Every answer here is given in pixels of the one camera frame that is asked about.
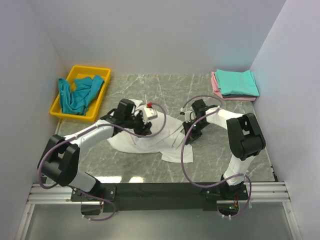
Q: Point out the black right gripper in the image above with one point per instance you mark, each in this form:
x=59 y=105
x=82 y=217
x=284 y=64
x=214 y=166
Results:
x=192 y=136

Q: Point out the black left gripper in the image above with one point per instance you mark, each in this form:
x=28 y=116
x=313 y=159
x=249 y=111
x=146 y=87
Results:
x=144 y=129

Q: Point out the white t shirt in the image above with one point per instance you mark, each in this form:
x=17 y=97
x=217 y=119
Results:
x=168 y=142

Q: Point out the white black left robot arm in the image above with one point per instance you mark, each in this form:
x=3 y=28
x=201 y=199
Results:
x=60 y=159

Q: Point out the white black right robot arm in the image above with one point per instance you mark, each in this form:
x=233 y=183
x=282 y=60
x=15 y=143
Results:
x=245 y=140

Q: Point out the pink folded t shirt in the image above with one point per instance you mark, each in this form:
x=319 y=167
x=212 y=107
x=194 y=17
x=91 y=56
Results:
x=216 y=90

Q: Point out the turquoise folded t shirt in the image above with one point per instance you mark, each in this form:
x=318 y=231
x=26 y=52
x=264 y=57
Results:
x=236 y=83

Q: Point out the teal crumpled t shirt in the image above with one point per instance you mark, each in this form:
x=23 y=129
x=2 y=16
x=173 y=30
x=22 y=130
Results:
x=77 y=102

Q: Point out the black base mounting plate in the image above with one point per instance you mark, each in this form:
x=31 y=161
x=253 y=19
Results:
x=157 y=196

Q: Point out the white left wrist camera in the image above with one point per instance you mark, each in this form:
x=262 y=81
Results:
x=149 y=113

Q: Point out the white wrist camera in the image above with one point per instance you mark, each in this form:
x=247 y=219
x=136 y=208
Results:
x=189 y=115
x=149 y=113

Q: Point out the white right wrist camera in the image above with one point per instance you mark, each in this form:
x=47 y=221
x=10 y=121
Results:
x=189 y=115

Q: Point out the aluminium rail frame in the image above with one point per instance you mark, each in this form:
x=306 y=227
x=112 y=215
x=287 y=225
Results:
x=262 y=192

